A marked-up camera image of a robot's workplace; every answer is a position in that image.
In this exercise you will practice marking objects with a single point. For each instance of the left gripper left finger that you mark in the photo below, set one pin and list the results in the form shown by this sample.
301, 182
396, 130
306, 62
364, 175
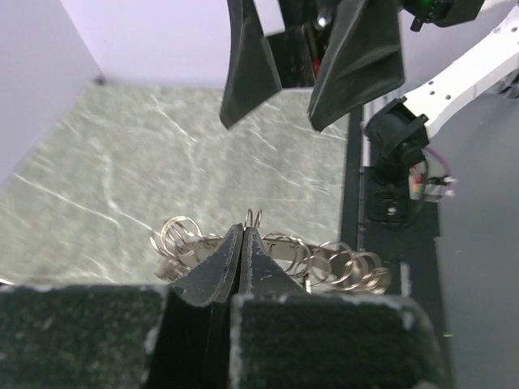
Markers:
123, 336

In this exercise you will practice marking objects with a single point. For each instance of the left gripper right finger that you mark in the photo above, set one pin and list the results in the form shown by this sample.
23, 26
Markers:
283, 337

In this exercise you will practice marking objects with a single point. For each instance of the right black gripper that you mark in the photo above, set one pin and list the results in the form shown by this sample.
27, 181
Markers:
354, 50

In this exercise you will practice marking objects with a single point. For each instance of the large silver keyring with rings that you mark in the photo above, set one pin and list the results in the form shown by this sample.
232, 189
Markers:
327, 267

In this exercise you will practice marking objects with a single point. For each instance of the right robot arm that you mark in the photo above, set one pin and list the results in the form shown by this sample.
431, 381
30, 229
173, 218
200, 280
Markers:
473, 73

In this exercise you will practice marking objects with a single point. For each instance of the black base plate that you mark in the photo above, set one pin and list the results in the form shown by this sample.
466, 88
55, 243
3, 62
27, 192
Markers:
379, 214

